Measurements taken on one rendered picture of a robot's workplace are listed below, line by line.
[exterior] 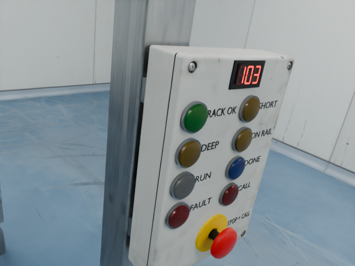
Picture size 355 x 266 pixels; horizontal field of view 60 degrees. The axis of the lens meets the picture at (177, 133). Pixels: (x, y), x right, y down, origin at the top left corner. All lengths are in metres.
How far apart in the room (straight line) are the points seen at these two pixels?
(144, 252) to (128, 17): 0.25
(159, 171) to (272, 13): 3.13
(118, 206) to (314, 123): 2.90
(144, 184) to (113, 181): 0.07
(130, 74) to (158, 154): 0.09
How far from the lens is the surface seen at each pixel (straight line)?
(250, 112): 0.33
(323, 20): 3.16
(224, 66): 0.29
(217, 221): 0.39
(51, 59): 4.10
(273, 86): 0.36
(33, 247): 1.84
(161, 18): 0.31
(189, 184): 0.30
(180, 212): 0.32
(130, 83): 0.32
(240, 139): 0.33
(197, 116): 0.27
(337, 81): 3.09
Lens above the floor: 1.24
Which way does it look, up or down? 22 degrees down
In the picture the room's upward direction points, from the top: 9 degrees clockwise
